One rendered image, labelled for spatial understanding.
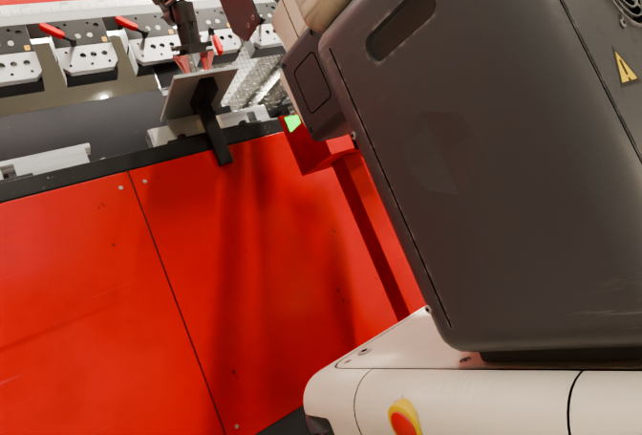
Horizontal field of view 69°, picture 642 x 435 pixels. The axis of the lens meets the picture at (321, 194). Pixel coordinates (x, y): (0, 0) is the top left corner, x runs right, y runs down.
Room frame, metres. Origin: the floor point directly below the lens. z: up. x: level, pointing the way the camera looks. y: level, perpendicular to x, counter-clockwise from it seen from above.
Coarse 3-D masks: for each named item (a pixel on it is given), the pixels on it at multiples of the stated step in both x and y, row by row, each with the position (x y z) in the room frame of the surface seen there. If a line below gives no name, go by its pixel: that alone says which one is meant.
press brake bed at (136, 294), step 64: (64, 192) 1.07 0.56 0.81; (128, 192) 1.14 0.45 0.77; (192, 192) 1.22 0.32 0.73; (256, 192) 1.30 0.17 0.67; (320, 192) 1.40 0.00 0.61; (0, 256) 0.99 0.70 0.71; (64, 256) 1.05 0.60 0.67; (128, 256) 1.12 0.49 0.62; (192, 256) 1.19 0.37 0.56; (256, 256) 1.27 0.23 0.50; (320, 256) 1.36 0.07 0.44; (0, 320) 0.98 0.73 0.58; (64, 320) 1.03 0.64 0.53; (128, 320) 1.09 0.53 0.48; (192, 320) 1.16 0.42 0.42; (256, 320) 1.24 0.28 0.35; (320, 320) 1.32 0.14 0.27; (384, 320) 1.42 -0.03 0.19; (0, 384) 0.96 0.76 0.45; (64, 384) 1.01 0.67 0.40; (128, 384) 1.07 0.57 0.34; (192, 384) 1.13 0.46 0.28; (256, 384) 1.21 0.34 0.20
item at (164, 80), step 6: (156, 66) 1.38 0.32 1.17; (162, 66) 1.39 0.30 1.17; (168, 66) 1.40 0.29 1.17; (174, 66) 1.40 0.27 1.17; (156, 72) 1.37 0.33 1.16; (162, 72) 1.38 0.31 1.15; (168, 72) 1.39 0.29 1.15; (174, 72) 1.40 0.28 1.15; (180, 72) 1.41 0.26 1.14; (156, 78) 1.38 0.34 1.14; (162, 78) 1.38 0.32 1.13; (168, 78) 1.39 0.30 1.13; (162, 84) 1.38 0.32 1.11; (168, 84) 1.38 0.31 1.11; (162, 90) 1.38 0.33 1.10; (168, 90) 1.39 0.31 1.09
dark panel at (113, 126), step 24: (120, 96) 1.80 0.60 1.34; (144, 96) 1.85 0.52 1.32; (0, 120) 1.59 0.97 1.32; (24, 120) 1.63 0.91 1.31; (48, 120) 1.66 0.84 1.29; (72, 120) 1.70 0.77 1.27; (96, 120) 1.75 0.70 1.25; (120, 120) 1.79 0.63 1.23; (144, 120) 1.83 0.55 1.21; (0, 144) 1.58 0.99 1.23; (24, 144) 1.61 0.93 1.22; (48, 144) 1.65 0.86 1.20; (72, 144) 1.69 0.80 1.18; (96, 144) 1.73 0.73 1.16; (120, 144) 1.77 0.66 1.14; (144, 144) 1.81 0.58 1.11
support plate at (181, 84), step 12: (204, 72) 1.16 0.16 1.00; (216, 72) 1.17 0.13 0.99; (228, 72) 1.20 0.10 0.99; (180, 84) 1.16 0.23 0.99; (192, 84) 1.19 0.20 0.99; (228, 84) 1.28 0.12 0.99; (168, 96) 1.20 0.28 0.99; (180, 96) 1.23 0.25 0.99; (192, 96) 1.26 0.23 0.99; (216, 96) 1.32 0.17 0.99; (168, 108) 1.27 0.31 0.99; (180, 108) 1.31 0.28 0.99; (216, 108) 1.42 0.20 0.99
